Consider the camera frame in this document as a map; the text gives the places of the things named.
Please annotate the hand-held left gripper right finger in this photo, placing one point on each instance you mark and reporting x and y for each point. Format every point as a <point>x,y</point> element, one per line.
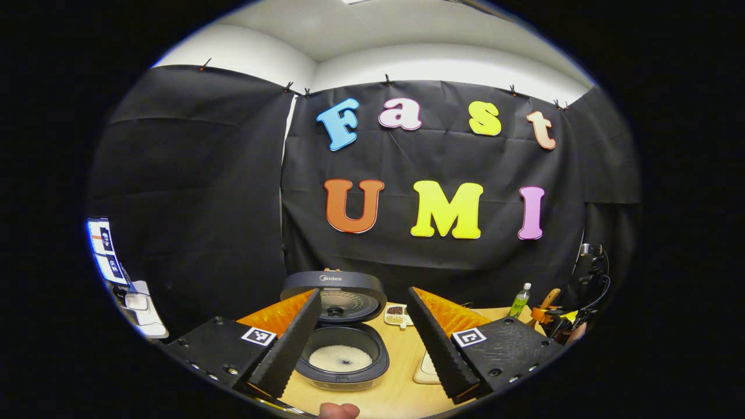
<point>442,349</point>

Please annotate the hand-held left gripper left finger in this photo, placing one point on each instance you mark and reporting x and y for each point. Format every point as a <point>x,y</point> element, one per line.
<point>288,349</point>

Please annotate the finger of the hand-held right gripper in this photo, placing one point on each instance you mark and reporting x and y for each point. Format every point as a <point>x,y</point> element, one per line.
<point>544,315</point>

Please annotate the clear box of rice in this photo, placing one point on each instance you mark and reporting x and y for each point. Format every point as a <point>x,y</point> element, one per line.
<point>428,366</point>

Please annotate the dark grey rice cooker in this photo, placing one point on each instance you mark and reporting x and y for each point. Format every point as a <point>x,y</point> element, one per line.
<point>343,349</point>

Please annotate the green tea bottle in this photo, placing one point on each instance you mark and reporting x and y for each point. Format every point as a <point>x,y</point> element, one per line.
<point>520,302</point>

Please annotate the white divided grain dish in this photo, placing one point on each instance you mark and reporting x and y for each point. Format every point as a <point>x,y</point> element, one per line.
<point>397,315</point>

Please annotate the white power strip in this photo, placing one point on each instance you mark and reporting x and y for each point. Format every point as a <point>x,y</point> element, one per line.
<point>145,311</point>

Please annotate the computer screen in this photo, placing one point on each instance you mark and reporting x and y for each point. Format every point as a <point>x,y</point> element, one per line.
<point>106,250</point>

